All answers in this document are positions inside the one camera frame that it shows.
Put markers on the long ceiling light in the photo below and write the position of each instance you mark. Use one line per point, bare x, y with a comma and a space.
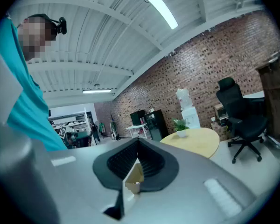
158, 3
96, 91

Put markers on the white side table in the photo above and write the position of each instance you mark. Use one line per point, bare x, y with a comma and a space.
136, 127

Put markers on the black head-mounted camera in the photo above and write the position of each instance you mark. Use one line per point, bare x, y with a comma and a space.
62, 25

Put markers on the black high-back office chair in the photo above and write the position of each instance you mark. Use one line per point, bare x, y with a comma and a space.
242, 120

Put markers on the open carton with appliance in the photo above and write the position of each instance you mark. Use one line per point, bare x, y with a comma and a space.
220, 112

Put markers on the brown cardboard box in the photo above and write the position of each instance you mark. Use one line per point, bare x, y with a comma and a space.
131, 179

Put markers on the black scooter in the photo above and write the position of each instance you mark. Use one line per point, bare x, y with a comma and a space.
114, 129

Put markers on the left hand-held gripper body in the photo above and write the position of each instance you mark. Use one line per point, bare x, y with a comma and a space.
64, 132

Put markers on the printed cardboard carton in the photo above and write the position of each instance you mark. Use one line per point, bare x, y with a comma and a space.
220, 130

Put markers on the white desk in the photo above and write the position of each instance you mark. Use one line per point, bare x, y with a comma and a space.
255, 94

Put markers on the round wooden table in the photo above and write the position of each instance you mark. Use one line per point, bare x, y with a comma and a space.
196, 141

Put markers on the white storage shelf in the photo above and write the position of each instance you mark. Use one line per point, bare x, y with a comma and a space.
80, 123

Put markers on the person's teal shirt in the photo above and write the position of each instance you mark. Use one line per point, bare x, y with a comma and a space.
30, 106

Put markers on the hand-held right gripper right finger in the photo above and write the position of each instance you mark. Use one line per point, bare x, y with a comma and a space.
191, 185

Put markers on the white water dispenser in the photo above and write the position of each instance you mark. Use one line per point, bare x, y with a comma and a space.
191, 118

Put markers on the black glass-door fridge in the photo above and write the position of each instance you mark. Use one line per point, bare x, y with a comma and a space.
156, 125

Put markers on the large clear dispenser jug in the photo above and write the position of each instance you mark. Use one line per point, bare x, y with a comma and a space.
184, 98

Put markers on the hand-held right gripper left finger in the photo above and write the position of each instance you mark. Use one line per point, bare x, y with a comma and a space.
79, 171

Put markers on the brown curtained cart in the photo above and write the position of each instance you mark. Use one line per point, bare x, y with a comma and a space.
276, 97

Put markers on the potted green plant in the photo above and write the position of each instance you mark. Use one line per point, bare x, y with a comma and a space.
180, 126

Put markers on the person's head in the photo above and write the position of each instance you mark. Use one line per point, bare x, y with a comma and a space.
35, 38

